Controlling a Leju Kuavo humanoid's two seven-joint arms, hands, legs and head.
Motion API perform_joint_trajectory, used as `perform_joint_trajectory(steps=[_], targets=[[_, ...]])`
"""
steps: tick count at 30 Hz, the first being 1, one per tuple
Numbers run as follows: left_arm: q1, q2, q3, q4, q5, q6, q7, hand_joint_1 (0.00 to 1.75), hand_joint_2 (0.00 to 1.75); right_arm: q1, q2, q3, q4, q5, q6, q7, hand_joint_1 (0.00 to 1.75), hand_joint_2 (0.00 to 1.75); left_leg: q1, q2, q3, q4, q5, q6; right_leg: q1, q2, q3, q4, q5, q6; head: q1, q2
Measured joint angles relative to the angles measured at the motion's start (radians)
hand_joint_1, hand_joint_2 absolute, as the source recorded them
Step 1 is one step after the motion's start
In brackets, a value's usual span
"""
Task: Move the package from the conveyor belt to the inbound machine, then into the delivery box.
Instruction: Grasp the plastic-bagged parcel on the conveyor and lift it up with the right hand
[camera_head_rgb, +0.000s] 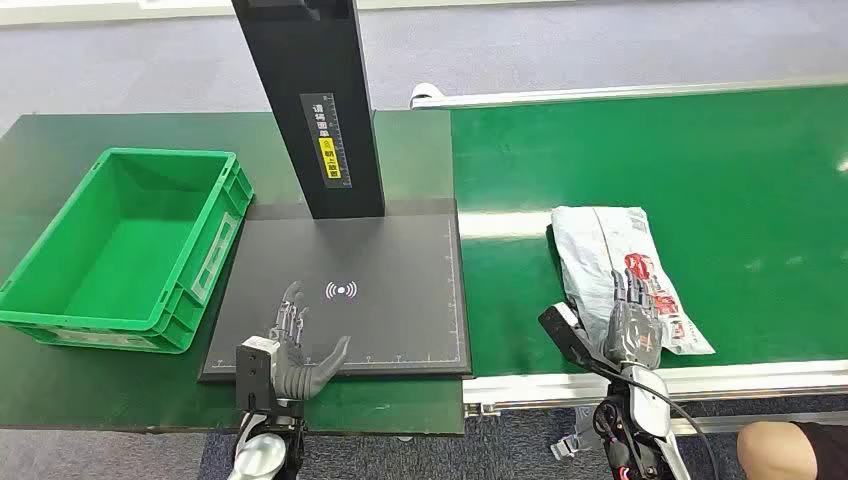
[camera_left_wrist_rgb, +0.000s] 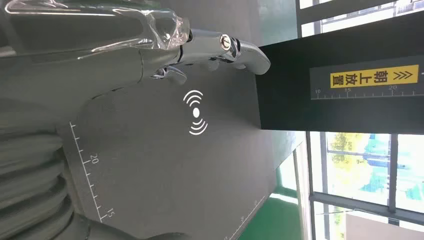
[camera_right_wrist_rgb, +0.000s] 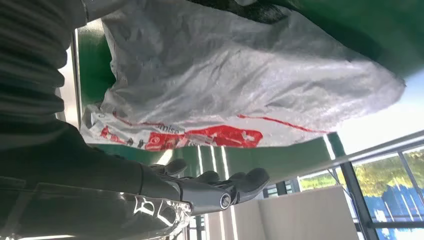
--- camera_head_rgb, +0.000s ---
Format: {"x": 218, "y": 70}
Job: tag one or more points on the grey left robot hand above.
{"x": 291, "y": 371}

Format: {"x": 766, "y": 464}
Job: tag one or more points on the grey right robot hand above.
{"x": 632, "y": 338}

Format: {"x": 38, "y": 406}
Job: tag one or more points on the grey mailer package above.
{"x": 590, "y": 252}

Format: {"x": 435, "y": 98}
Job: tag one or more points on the black inbound scanner machine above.
{"x": 391, "y": 265}

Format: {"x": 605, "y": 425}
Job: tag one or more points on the green conveyor belt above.
{"x": 662, "y": 152}

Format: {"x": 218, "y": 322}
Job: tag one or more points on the green plastic crate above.
{"x": 126, "y": 258}

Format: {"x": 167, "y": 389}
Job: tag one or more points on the black and yellow label sticker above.
{"x": 328, "y": 159}

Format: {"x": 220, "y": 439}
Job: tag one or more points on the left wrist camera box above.
{"x": 253, "y": 374}

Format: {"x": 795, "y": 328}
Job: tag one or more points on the aluminium conveyor frame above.
{"x": 762, "y": 378}

